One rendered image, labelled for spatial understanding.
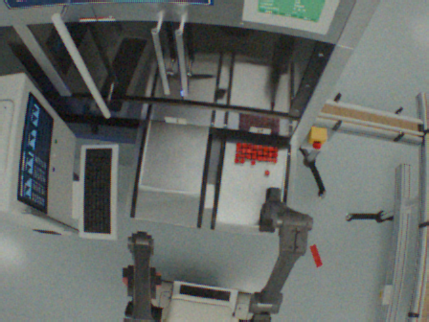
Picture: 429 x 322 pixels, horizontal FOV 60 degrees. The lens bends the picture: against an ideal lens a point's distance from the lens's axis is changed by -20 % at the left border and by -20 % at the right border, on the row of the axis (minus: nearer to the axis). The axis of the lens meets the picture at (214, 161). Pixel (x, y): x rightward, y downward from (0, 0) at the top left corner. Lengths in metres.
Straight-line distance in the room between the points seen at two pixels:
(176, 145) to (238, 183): 0.31
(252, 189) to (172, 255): 1.00
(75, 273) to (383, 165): 2.26
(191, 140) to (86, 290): 1.38
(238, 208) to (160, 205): 0.32
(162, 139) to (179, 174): 0.17
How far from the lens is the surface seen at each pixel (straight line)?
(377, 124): 2.04
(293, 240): 1.22
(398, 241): 2.44
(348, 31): 1.08
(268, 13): 1.03
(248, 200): 1.89
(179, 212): 1.89
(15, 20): 1.29
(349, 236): 2.90
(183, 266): 2.75
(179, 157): 1.93
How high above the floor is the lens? 2.74
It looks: 75 degrees down
